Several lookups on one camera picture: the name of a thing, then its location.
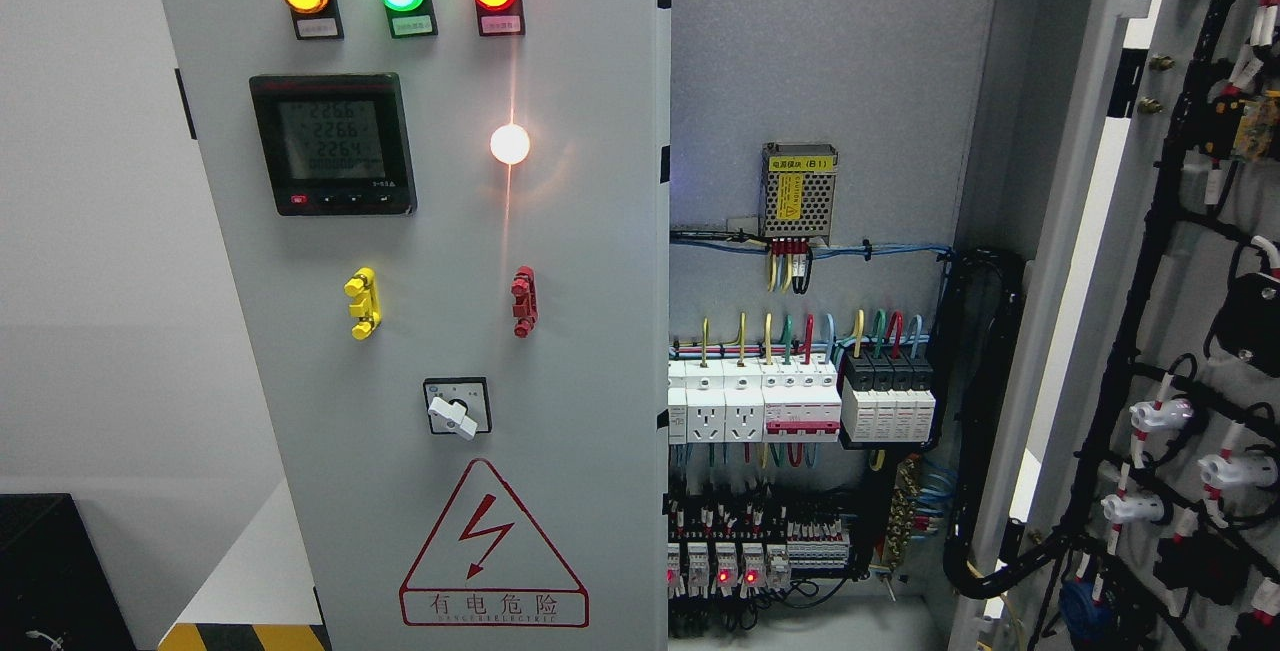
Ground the yellow terminal post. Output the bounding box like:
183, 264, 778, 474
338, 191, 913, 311
344, 267, 381, 341

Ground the white socket breaker row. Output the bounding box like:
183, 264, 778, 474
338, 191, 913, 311
667, 356, 841, 445

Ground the black cable loom right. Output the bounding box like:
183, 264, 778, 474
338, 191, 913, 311
931, 246, 1029, 600

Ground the black digital power meter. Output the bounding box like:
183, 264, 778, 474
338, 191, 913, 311
250, 73, 416, 217

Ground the red electric hazard sticker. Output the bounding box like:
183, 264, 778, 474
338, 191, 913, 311
399, 458, 590, 628

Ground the metal mesh power supply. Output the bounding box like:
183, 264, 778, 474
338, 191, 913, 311
759, 142, 838, 238

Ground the white glowing indicator light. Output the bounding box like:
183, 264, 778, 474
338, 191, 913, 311
489, 123, 531, 165

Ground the grey cabinet door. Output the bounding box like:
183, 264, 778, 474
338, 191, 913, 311
911, 0, 1277, 650
163, 0, 669, 650

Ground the red terminal post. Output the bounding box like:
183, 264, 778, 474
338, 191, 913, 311
509, 265, 539, 338

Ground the black white surge protector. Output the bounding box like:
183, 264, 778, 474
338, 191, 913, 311
838, 354, 940, 451

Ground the relay row with red leds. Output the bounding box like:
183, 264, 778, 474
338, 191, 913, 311
666, 540, 797, 599

